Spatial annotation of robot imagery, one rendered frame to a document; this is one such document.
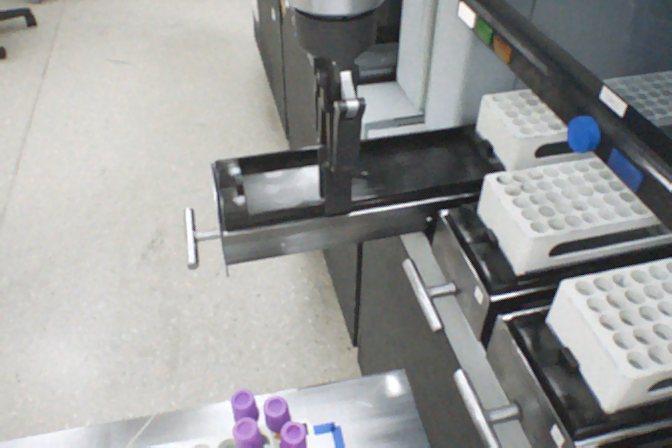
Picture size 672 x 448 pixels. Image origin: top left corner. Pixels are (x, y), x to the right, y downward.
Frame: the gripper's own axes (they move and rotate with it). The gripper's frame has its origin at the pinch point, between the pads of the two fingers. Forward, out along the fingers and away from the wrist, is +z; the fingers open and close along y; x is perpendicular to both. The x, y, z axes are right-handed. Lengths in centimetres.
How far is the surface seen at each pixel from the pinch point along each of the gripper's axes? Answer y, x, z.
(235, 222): -1.1, 11.6, 3.0
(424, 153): 7.1, -13.8, 3.9
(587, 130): -16.4, -16.6, -14.7
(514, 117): 4.8, -24.3, -1.4
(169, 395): 31, 33, 84
